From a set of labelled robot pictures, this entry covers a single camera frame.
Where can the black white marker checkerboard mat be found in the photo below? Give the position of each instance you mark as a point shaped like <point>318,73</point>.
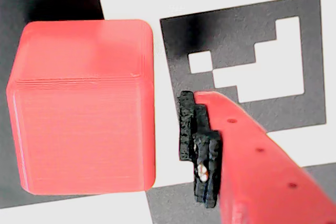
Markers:
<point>236,32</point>

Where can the red gripper finger with black pad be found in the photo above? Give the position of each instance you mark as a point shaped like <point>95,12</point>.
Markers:
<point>262,182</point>

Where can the red cube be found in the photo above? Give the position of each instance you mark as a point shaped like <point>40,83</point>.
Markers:
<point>84,119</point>

